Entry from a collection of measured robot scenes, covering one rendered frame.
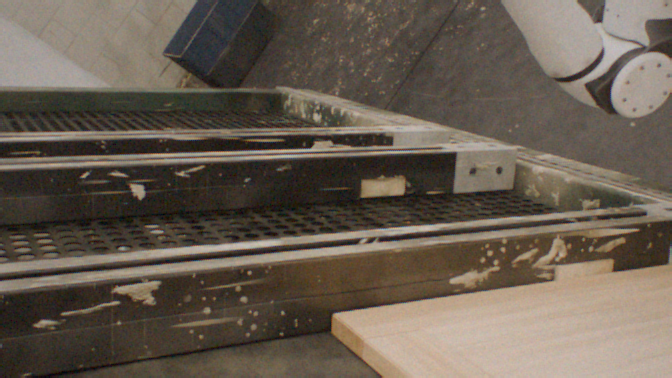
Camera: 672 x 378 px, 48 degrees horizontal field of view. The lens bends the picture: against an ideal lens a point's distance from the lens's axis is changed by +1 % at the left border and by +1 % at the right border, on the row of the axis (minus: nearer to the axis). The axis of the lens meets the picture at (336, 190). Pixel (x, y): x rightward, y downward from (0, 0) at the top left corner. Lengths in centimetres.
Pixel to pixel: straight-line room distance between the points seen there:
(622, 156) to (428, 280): 180
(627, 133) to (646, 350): 186
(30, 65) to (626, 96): 372
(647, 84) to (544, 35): 13
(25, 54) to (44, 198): 336
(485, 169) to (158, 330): 77
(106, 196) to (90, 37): 480
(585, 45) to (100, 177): 60
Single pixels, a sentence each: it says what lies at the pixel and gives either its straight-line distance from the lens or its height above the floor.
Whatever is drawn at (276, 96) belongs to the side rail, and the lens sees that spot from 212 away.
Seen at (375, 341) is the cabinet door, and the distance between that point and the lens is 63.
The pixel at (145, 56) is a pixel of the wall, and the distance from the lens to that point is 587.
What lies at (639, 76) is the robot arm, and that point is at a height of 116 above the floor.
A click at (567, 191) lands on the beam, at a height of 89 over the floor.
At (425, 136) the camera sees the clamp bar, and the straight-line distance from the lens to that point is 142.
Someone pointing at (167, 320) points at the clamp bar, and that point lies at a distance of 62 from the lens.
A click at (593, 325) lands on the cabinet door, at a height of 118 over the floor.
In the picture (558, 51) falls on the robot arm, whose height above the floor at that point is 123.
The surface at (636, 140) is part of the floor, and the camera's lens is 249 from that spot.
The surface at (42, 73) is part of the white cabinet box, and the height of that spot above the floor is 107.
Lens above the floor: 175
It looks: 31 degrees down
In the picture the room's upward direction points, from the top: 54 degrees counter-clockwise
